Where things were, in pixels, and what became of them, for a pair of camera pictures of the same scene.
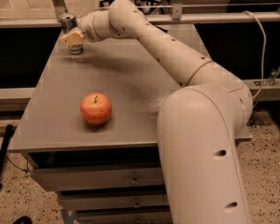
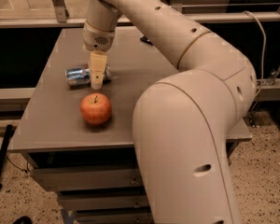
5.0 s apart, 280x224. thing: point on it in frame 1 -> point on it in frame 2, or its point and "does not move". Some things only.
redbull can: (68, 23) -> (79, 77)
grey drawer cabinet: (111, 173) does not move
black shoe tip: (23, 219) does not move
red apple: (96, 108) does not move
